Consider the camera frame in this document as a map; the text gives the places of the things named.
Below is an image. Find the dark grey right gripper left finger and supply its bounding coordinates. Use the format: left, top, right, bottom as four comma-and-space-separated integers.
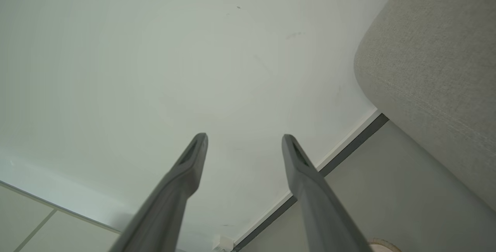
108, 133, 209, 252

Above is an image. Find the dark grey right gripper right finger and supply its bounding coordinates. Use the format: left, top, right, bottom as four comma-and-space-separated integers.
282, 134, 373, 252

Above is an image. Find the beige round basket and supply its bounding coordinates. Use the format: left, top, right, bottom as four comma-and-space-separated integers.
367, 238, 403, 252

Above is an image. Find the grey fabric sofa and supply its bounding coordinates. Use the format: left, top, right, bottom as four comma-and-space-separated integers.
353, 0, 496, 212

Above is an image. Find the small white wall box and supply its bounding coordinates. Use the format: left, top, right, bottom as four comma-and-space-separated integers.
212, 235, 235, 252

